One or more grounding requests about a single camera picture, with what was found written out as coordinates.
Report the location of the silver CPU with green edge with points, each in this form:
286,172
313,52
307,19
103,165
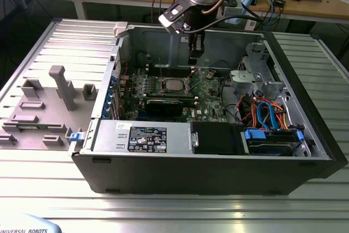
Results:
173,85

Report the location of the grey parts rack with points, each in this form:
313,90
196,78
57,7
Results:
49,124

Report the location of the black and grey PC case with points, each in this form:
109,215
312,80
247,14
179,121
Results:
191,173

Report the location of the silver metal disk bay cage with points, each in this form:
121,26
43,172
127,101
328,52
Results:
240,78

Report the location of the black graphics card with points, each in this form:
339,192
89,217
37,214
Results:
163,107

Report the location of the beige plastic case latch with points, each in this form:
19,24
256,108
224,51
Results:
120,29

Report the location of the blue plastic case latch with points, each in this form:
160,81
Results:
76,137

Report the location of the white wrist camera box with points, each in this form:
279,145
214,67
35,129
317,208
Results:
167,21

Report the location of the black RAM slot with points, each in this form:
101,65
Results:
191,98
155,72
155,67
177,95

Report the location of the green RAM stick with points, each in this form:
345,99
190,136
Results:
32,127

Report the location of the round silver coin battery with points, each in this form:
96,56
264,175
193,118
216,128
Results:
210,74

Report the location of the grey power supply unit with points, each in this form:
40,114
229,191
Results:
114,137

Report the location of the green motherboard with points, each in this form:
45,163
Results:
207,91

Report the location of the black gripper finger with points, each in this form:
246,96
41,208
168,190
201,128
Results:
192,61

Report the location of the hard disk in blue carrier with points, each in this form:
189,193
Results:
270,145

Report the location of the CPU socket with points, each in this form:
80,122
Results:
186,87

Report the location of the blue card retention clip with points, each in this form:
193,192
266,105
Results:
108,99
106,107
110,91

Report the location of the small black box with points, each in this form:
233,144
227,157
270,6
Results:
279,2

